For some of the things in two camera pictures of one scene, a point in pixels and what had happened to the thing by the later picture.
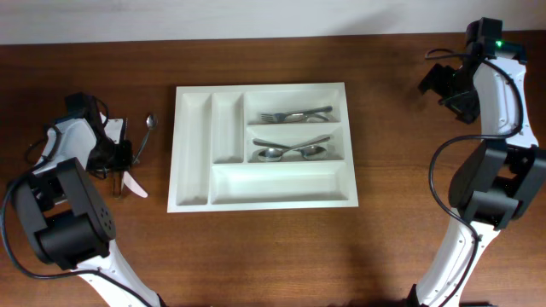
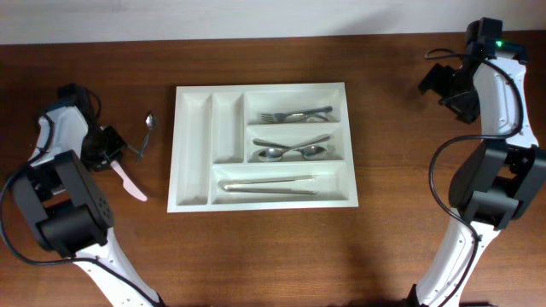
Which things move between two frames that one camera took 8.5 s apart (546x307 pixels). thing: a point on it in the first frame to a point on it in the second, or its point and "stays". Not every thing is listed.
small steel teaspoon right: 151,124 stays
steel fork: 281,117 stays
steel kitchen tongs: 118,174 to 223,183
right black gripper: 436,78 stays
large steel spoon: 274,154 to 312,153
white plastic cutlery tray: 261,147 stays
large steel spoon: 309,152 to 270,154
